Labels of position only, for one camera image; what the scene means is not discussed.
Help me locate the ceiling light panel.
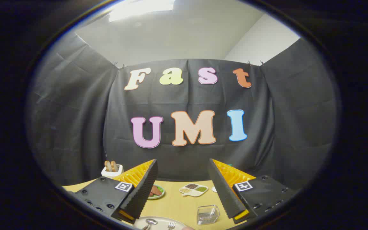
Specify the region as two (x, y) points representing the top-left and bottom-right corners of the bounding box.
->
(109, 0), (175, 22)

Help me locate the white divided snack dish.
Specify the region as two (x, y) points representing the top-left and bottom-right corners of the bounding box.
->
(179, 183), (209, 197)

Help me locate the large white plate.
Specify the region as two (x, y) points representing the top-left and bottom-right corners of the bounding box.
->
(134, 216), (188, 230)

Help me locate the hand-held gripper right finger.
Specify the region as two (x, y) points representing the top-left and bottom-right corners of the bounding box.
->
(208, 158), (299, 225)

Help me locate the pale green food plate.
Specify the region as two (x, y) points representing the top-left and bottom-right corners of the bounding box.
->
(147, 185), (165, 200)

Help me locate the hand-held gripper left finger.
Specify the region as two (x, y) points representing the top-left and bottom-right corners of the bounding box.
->
(67, 159), (159, 225)

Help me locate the white toaster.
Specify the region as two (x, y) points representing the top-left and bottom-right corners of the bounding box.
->
(101, 165), (124, 178)

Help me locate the metal wire cutlery basket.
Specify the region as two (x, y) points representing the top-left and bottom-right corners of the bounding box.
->
(197, 205), (220, 226)

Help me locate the wooden handled metal spoon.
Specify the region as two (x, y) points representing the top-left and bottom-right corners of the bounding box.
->
(142, 218), (158, 230)

